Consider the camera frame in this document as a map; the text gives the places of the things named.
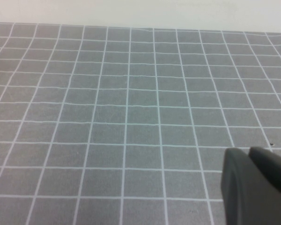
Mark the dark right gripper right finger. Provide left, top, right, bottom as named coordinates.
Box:
left=247, top=146, right=281, bottom=188

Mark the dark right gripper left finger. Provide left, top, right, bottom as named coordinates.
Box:
left=221, top=147, right=281, bottom=225

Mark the grey white-grid tablecloth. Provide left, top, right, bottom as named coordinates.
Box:
left=0, top=22, right=281, bottom=225

